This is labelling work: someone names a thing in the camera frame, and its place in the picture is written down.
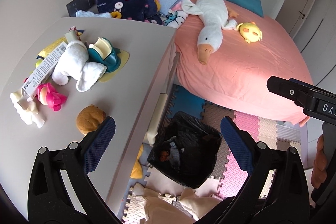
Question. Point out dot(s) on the right hand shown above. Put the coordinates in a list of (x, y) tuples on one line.
[(319, 175)]

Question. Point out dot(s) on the white towel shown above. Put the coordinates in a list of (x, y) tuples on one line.
[(74, 63)]

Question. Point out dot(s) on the yellow frog toy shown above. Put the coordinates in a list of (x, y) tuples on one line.
[(38, 62)]

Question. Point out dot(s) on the brown bread plush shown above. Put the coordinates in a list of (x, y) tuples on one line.
[(89, 119)]

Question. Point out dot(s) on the cream drawer edge guard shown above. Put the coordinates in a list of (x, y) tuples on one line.
[(155, 121)]

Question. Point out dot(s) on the light blue baby cloth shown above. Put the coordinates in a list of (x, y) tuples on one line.
[(90, 14)]

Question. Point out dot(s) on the navy bunny blanket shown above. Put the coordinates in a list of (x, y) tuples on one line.
[(138, 10)]

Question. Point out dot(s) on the black trash bin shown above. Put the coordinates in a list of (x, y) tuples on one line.
[(187, 151)]

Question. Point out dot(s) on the cream foam piece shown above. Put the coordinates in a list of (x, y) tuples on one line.
[(27, 110)]

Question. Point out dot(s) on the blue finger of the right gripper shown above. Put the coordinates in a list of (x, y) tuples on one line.
[(292, 89)]

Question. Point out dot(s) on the black wall switch panel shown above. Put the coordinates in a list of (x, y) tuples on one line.
[(77, 5)]

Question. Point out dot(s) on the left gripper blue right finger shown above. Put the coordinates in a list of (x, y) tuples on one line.
[(239, 142)]

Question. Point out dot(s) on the colourful foam floor mat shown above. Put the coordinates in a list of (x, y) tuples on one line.
[(275, 188)]

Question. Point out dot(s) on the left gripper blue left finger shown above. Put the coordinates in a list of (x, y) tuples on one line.
[(97, 143)]

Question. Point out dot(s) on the grey corner guard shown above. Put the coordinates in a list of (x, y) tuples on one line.
[(71, 36)]

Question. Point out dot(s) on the white cartoon cloth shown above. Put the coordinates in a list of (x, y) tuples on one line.
[(174, 19)]

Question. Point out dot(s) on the yellow chick plush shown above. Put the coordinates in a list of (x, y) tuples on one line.
[(250, 32)]

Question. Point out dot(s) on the silver long cardboard box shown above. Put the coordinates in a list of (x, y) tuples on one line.
[(43, 71)]

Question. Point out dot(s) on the pink bed sheet mattress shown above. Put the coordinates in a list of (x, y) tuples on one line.
[(236, 74)]

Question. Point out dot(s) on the white goose plush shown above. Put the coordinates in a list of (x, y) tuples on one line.
[(216, 17)]

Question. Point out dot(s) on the pink doll figure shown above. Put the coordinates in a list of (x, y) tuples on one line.
[(49, 96)]

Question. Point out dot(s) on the yellow star plush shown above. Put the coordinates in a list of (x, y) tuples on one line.
[(137, 172)]

